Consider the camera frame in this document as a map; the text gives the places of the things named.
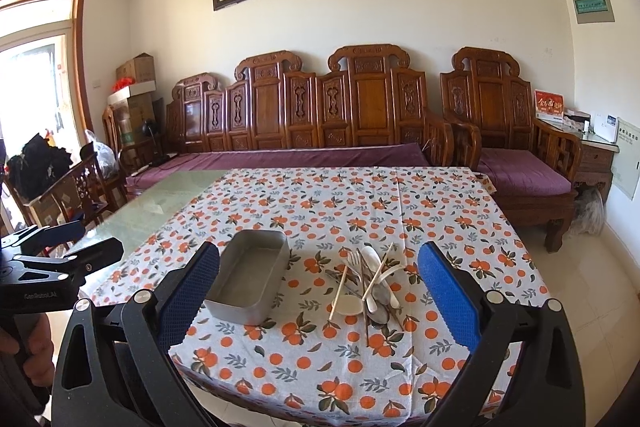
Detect white plastic bag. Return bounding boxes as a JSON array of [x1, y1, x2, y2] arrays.
[[85, 130, 119, 179]]

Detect white plastic spoon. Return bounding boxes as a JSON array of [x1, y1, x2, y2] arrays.
[[361, 246, 382, 311]]

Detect orange print tablecloth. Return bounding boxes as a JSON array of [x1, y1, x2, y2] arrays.
[[86, 167, 549, 426]]

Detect carved wooden sofa bench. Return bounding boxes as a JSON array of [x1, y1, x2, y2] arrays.
[[165, 43, 454, 167]]

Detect dark wooden chopstick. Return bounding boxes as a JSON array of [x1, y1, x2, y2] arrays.
[[362, 303, 370, 347]]

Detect metal fork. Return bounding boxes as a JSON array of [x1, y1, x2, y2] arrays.
[[347, 251, 364, 287]]

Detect red box on cabinet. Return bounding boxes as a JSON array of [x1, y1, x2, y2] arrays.
[[534, 89, 565, 124]]

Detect white ceramic soup spoon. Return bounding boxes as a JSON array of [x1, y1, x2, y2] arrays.
[[331, 295, 363, 315]]

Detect wooden side cabinet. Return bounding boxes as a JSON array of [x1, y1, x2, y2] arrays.
[[573, 131, 620, 202]]

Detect stacked cardboard boxes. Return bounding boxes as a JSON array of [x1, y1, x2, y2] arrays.
[[107, 53, 156, 145]]

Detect wall electrical panel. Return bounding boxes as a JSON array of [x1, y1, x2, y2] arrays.
[[572, 0, 615, 24]]

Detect wooden dining chair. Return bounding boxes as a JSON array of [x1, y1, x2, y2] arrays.
[[28, 153, 110, 227]]

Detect grey metal tray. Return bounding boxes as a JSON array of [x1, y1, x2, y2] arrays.
[[204, 230, 290, 325]]

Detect carved wooden armchair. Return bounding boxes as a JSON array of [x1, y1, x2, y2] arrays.
[[439, 46, 582, 253]]

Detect person's left hand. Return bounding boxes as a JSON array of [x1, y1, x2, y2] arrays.
[[23, 314, 55, 388]]

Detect purple armchair cushion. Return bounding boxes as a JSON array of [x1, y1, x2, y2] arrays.
[[477, 147, 572, 197]]

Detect metal smiley spoon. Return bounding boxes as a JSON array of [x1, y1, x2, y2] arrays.
[[326, 269, 390, 325]]

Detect purple sofa cushion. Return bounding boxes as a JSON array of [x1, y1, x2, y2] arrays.
[[126, 143, 430, 193]]

